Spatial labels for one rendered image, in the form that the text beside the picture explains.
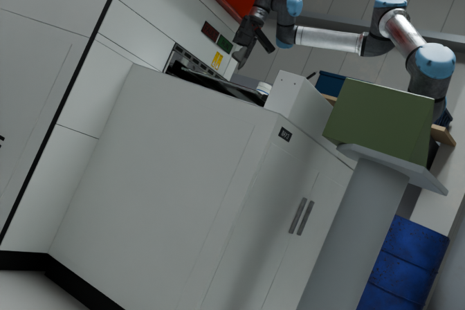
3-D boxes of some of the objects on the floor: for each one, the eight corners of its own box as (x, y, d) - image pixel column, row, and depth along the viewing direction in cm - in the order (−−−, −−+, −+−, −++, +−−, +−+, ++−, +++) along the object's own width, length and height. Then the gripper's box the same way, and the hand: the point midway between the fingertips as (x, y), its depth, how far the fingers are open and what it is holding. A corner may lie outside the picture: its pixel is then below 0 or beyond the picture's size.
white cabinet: (37, 275, 175) (132, 63, 179) (184, 277, 257) (247, 131, 261) (170, 378, 141) (284, 115, 146) (290, 343, 224) (360, 175, 228)
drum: (418, 338, 370) (458, 241, 375) (400, 342, 329) (444, 232, 334) (356, 304, 402) (393, 214, 406) (332, 303, 360) (374, 203, 365)
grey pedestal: (416, 481, 144) (520, 218, 149) (366, 533, 109) (504, 189, 114) (276, 378, 175) (365, 163, 180) (203, 394, 140) (315, 127, 145)
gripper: (242, 16, 207) (221, 64, 205) (247, 12, 198) (226, 61, 197) (260, 26, 208) (240, 73, 207) (266, 22, 199) (245, 70, 198)
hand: (241, 67), depth 202 cm, fingers closed
